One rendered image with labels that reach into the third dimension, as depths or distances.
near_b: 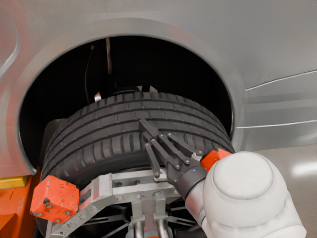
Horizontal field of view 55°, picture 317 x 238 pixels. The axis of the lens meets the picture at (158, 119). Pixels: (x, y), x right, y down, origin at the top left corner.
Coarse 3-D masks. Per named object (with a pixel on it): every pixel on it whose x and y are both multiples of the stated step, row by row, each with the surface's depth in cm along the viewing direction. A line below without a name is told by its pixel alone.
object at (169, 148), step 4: (160, 136) 71; (164, 136) 71; (164, 140) 70; (168, 140) 70; (160, 144) 72; (164, 144) 71; (168, 144) 69; (172, 144) 69; (164, 148) 71; (168, 148) 69; (172, 148) 69; (168, 152) 70; (172, 152) 68; (176, 152) 68; (180, 152) 67; (172, 156) 69; (176, 156) 67; (180, 156) 66; (184, 156) 66; (184, 160) 65; (188, 160) 65; (188, 164) 65
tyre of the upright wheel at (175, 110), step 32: (128, 96) 87; (160, 96) 89; (64, 128) 90; (96, 128) 80; (128, 128) 77; (160, 128) 78; (192, 128) 82; (224, 128) 101; (64, 160) 78; (96, 160) 74; (128, 160) 75; (160, 160) 77
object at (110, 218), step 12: (132, 168) 78; (144, 168) 78; (120, 204) 91; (168, 204) 95; (180, 204) 97; (96, 216) 94; (108, 216) 94; (120, 216) 95; (168, 216) 99; (180, 216) 101; (192, 216) 104; (84, 228) 104; (96, 228) 109; (108, 228) 102; (120, 228) 100
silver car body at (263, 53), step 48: (0, 0) 76; (48, 0) 77; (96, 0) 79; (144, 0) 81; (192, 0) 82; (240, 0) 84; (288, 0) 86; (0, 48) 86; (48, 48) 86; (192, 48) 92; (240, 48) 94; (288, 48) 97; (0, 96) 94; (240, 96) 107; (288, 96) 111; (0, 144) 107; (240, 144) 125; (288, 144) 129
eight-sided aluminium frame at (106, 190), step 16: (112, 176) 73; (128, 176) 73; (144, 176) 73; (80, 192) 76; (96, 192) 71; (112, 192) 70; (128, 192) 70; (144, 192) 71; (160, 192) 72; (176, 192) 73; (80, 208) 73; (96, 208) 73; (48, 224) 81; (64, 224) 75; (80, 224) 76
